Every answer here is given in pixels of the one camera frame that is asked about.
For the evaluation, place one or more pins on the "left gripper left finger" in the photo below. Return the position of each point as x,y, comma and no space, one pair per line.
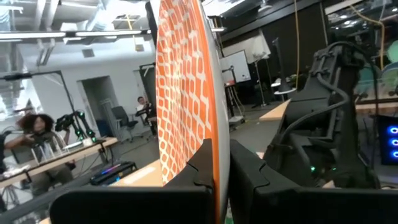
124,205

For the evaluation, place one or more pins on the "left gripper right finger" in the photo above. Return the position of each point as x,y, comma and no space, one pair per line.
311,207

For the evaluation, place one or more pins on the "orange patterned plate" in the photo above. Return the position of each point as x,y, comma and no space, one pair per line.
183,93

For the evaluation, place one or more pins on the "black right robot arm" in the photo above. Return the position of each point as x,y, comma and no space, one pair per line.
314,124

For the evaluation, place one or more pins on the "background black robot arm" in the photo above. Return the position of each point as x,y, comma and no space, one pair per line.
77,121

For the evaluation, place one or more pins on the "black computer case lit strip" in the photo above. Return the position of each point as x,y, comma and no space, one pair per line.
113,174

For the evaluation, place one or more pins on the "tan wooden desk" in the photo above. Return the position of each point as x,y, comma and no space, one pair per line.
155,181
275,113

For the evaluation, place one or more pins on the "wooden background table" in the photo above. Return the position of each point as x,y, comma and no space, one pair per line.
93,146

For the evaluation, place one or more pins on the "black office chair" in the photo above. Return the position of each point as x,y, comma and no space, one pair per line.
122,118

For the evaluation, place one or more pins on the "black computer tower lit fans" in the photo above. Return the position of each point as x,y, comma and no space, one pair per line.
388,140

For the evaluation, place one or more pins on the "person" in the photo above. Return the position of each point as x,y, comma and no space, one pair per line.
143,104
37,124

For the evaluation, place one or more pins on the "white round side table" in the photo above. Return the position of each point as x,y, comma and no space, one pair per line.
284,91

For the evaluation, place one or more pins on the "whiteboard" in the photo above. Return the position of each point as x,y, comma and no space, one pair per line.
237,67

